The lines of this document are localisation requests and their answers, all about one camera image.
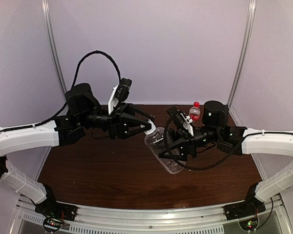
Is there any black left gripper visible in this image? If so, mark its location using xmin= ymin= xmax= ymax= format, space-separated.
xmin=78 ymin=101 xmax=154 ymax=139

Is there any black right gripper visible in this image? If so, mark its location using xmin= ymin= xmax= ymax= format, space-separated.
xmin=153 ymin=125 xmax=221 ymax=161

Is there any white bottle cap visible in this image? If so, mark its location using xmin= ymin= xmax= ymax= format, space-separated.
xmin=144 ymin=120 xmax=157 ymax=134

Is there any clear plastic bottle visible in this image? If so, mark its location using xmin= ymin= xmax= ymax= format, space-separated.
xmin=145 ymin=127 xmax=184 ymax=174

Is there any red label soda bottle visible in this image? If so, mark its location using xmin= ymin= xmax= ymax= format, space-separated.
xmin=189 ymin=106 xmax=201 ymax=126

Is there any red soda bottle cap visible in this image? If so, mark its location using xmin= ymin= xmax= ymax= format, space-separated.
xmin=193 ymin=102 xmax=200 ymax=108

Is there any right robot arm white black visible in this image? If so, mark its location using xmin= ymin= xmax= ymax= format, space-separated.
xmin=159 ymin=100 xmax=293 ymax=215

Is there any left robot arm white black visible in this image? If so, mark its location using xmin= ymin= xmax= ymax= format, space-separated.
xmin=0 ymin=78 xmax=155 ymax=216

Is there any right round circuit board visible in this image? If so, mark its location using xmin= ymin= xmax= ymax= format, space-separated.
xmin=238 ymin=216 xmax=259 ymax=232

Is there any round circuit board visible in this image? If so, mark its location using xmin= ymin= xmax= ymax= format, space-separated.
xmin=238 ymin=216 xmax=259 ymax=232
xmin=42 ymin=216 xmax=64 ymax=233

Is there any left round circuit board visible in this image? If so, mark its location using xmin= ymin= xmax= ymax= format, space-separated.
xmin=42 ymin=216 xmax=64 ymax=233

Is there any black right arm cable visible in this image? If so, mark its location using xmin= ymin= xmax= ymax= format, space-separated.
xmin=164 ymin=121 xmax=245 ymax=171

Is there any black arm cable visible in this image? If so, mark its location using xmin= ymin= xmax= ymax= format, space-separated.
xmin=34 ymin=50 xmax=123 ymax=127
xmin=164 ymin=121 xmax=245 ymax=171

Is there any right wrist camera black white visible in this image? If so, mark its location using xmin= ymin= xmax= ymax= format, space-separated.
xmin=167 ymin=106 xmax=194 ymax=136

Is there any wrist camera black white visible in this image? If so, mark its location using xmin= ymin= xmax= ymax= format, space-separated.
xmin=107 ymin=78 xmax=132 ymax=115
xmin=167 ymin=106 xmax=194 ymax=136

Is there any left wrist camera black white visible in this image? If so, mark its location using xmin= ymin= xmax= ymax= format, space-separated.
xmin=107 ymin=78 xmax=132 ymax=115

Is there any aluminium front rail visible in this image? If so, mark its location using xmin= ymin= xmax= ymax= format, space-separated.
xmin=14 ymin=192 xmax=289 ymax=234

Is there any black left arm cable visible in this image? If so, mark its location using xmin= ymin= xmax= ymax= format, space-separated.
xmin=34 ymin=50 xmax=123 ymax=127

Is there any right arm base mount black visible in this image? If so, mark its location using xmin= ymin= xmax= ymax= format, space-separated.
xmin=224 ymin=201 xmax=266 ymax=221

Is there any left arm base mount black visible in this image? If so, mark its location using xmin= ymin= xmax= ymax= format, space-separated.
xmin=33 ymin=202 xmax=77 ymax=221

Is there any left aluminium frame post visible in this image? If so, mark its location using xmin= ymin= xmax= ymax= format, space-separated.
xmin=41 ymin=0 xmax=67 ymax=97

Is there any aluminium frame post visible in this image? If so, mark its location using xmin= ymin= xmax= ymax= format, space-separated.
xmin=41 ymin=0 xmax=67 ymax=97
xmin=228 ymin=0 xmax=256 ymax=107

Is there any right aluminium frame post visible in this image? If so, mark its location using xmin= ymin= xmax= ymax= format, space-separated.
xmin=228 ymin=0 xmax=256 ymax=107

